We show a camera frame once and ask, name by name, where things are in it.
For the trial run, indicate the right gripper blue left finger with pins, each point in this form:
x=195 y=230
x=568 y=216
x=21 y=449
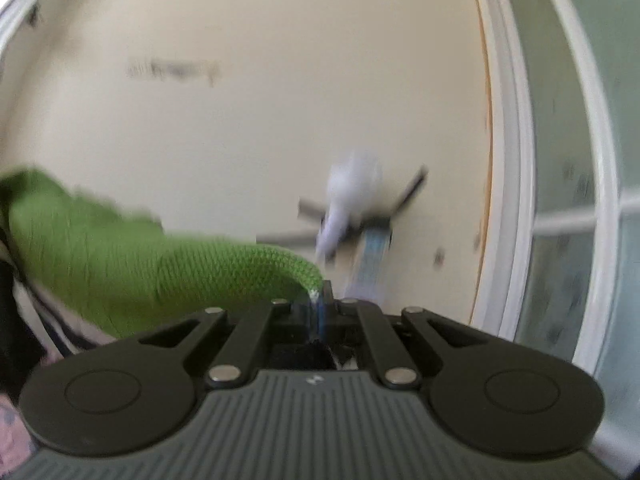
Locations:
x=246 y=349

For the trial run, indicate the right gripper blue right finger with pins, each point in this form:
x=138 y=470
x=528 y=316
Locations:
x=362 y=326

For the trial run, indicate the green black white knit sweater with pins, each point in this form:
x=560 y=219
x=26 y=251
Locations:
x=122 y=272

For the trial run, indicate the white power strip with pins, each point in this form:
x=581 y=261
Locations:
x=367 y=277

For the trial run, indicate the white window frame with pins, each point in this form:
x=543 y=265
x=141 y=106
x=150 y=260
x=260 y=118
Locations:
x=560 y=270

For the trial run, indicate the black tape cross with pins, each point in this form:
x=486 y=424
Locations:
x=371 y=218

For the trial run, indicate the pink floral bed sheet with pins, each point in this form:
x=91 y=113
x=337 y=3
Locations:
x=16 y=445

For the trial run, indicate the white wall lamp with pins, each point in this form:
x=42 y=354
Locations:
x=351 y=190

